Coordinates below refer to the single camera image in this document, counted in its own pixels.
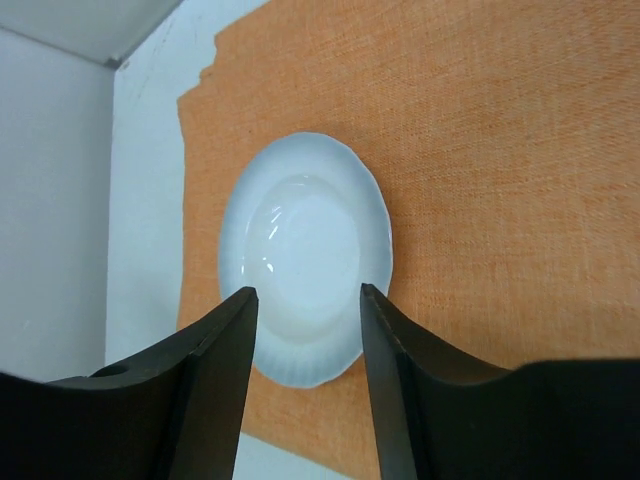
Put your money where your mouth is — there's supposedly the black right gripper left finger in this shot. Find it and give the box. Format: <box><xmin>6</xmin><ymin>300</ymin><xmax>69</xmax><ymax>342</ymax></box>
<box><xmin>1</xmin><ymin>287</ymin><xmax>258</xmax><ymax>479</ymax></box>

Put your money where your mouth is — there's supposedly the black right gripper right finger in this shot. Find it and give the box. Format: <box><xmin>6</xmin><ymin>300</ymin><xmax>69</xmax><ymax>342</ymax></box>
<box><xmin>360</xmin><ymin>284</ymin><xmax>639</xmax><ymax>479</ymax></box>

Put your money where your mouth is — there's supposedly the white round plate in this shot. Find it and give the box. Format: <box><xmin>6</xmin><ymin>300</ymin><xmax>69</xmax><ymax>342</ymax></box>
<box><xmin>217</xmin><ymin>132</ymin><xmax>393</xmax><ymax>389</ymax></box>

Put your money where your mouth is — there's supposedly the orange cloth placemat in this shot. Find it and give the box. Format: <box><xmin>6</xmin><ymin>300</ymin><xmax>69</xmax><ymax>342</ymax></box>
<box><xmin>175</xmin><ymin>0</ymin><xmax>640</xmax><ymax>480</ymax></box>

